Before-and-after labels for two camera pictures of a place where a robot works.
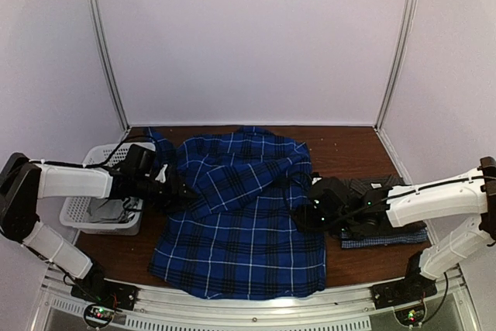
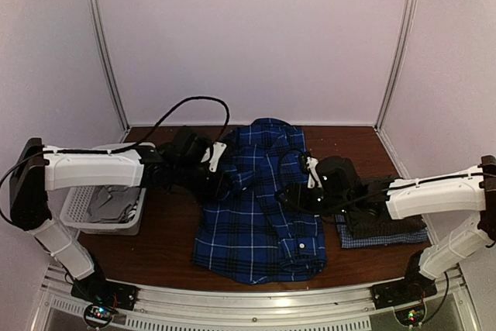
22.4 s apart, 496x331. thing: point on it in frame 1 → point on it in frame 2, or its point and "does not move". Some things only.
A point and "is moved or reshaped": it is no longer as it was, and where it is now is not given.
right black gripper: (304, 213) → (297, 192)
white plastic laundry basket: (105, 215) does not move
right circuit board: (411, 317) does not move
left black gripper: (174, 196) → (216, 191)
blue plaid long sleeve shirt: (243, 239) is moved or reshaped
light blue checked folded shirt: (349, 242) does not move
